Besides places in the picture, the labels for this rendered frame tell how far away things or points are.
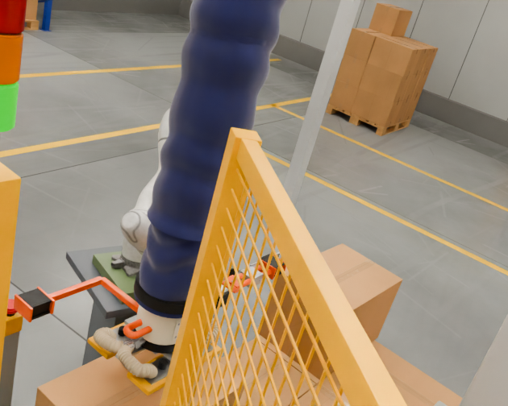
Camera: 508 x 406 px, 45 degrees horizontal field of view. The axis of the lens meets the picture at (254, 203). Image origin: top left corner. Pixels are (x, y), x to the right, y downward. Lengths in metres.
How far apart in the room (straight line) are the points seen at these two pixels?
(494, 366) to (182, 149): 1.00
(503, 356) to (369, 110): 8.69
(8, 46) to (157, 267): 1.19
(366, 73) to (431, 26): 2.79
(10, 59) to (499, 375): 0.73
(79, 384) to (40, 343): 1.62
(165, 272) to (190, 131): 0.44
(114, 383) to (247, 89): 1.11
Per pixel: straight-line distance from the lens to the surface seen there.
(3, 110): 0.72
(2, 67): 0.70
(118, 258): 3.03
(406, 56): 9.25
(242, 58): 1.54
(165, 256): 1.77
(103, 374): 2.20
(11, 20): 0.69
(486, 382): 0.93
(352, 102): 9.60
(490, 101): 11.73
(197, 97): 1.58
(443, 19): 11.91
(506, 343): 0.89
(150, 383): 1.93
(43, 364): 3.63
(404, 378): 3.36
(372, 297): 3.09
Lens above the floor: 2.44
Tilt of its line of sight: 24 degrees down
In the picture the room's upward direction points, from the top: 16 degrees clockwise
